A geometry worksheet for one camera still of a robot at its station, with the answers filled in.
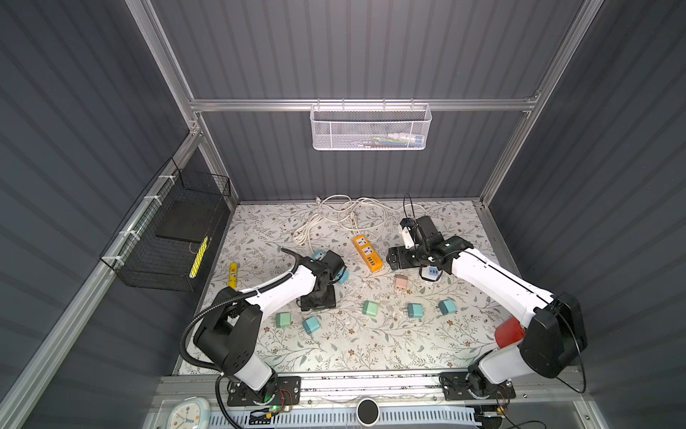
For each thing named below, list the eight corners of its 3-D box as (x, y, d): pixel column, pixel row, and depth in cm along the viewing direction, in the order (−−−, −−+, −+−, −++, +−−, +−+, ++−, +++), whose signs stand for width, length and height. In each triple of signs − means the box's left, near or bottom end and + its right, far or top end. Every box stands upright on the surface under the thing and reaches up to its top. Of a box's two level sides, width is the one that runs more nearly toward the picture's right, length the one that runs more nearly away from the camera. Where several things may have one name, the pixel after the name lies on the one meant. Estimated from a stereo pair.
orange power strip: (372, 273, 100) (373, 269, 97) (353, 242, 109) (353, 237, 107) (383, 268, 101) (384, 264, 99) (363, 238, 110) (363, 233, 108)
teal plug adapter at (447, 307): (442, 315, 89) (444, 312, 87) (437, 303, 92) (439, 300, 90) (455, 313, 90) (457, 310, 88) (449, 301, 93) (452, 297, 91)
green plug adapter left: (275, 327, 87) (274, 324, 85) (278, 315, 90) (276, 312, 88) (290, 327, 87) (289, 324, 85) (292, 315, 90) (290, 312, 88)
